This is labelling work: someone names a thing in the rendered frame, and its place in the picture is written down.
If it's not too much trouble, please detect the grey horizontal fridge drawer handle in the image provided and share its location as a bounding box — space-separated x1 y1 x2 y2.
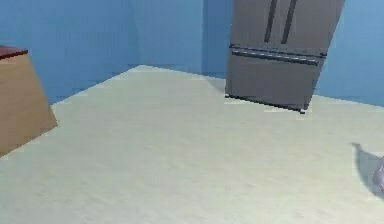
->
231 48 321 67

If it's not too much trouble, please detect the pale lilac rounded object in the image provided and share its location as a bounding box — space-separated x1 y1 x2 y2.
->
372 159 384 194

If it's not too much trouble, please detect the wooden cabinet with red top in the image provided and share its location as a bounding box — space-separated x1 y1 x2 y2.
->
0 45 59 158

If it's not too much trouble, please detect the black vertical fridge handle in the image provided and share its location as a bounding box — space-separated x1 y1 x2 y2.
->
263 0 279 44
280 0 299 45

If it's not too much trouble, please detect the grey steel fridge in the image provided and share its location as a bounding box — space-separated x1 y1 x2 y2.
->
224 0 346 115

